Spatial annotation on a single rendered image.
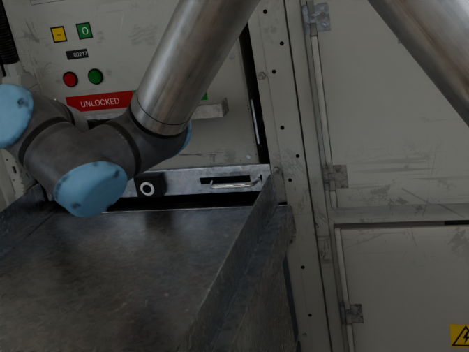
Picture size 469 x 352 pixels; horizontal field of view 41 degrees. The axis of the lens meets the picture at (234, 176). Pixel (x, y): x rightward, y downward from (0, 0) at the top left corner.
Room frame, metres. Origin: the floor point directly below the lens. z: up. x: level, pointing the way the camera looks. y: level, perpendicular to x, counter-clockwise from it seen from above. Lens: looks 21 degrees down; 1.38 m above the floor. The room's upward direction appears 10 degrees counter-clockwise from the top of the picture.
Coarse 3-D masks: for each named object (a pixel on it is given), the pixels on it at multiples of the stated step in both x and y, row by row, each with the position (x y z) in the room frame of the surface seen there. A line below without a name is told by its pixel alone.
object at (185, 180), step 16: (176, 176) 1.27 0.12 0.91; (192, 176) 1.26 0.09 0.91; (208, 176) 1.25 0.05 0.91; (224, 176) 1.24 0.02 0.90; (240, 176) 1.23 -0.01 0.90; (48, 192) 1.38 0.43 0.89; (128, 192) 1.31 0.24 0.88; (176, 192) 1.27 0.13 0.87; (192, 192) 1.26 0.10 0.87; (208, 192) 1.25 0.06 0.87; (224, 192) 1.24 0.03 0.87
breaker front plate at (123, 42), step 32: (64, 0) 1.34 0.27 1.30; (96, 0) 1.31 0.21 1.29; (128, 0) 1.29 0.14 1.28; (160, 0) 1.27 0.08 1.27; (32, 32) 1.37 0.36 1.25; (96, 32) 1.32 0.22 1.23; (128, 32) 1.29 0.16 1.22; (160, 32) 1.27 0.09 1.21; (32, 64) 1.37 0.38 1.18; (64, 64) 1.35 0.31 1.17; (96, 64) 1.32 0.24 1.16; (128, 64) 1.30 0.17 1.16; (224, 64) 1.23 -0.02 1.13; (64, 96) 1.35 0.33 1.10; (224, 96) 1.24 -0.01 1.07; (192, 128) 1.26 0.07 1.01; (224, 128) 1.24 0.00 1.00; (192, 160) 1.27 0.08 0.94; (224, 160) 1.25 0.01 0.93; (256, 160) 1.22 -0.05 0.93
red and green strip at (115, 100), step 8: (72, 96) 1.35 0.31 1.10; (80, 96) 1.34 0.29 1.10; (88, 96) 1.34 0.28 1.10; (96, 96) 1.33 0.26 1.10; (104, 96) 1.32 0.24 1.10; (112, 96) 1.32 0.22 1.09; (120, 96) 1.31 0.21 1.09; (128, 96) 1.31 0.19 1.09; (72, 104) 1.35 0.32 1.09; (80, 104) 1.34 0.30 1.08; (88, 104) 1.34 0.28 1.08; (96, 104) 1.33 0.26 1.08; (104, 104) 1.32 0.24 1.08; (112, 104) 1.32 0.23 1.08; (120, 104) 1.31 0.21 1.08
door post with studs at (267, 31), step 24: (264, 0) 1.16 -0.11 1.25; (264, 24) 1.16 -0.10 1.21; (264, 48) 1.16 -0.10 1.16; (264, 72) 1.17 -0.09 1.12; (288, 72) 1.15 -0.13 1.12; (264, 96) 1.17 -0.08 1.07; (288, 96) 1.15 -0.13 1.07; (264, 120) 1.18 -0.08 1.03; (288, 120) 1.16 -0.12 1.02; (288, 144) 1.16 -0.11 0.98; (288, 168) 1.16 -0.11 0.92; (288, 192) 1.16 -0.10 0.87; (312, 240) 1.15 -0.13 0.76; (312, 264) 1.15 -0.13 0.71; (312, 288) 1.16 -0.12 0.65; (312, 312) 1.16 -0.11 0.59; (312, 336) 1.16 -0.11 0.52
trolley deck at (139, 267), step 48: (48, 240) 1.20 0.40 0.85; (96, 240) 1.16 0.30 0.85; (144, 240) 1.12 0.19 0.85; (192, 240) 1.08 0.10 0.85; (288, 240) 1.10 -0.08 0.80; (0, 288) 1.03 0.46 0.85; (48, 288) 1.00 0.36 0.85; (96, 288) 0.96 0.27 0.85; (144, 288) 0.93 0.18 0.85; (192, 288) 0.91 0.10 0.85; (240, 288) 0.88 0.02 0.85; (0, 336) 0.87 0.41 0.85; (48, 336) 0.84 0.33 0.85; (96, 336) 0.82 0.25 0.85; (144, 336) 0.80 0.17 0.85; (240, 336) 0.77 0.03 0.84
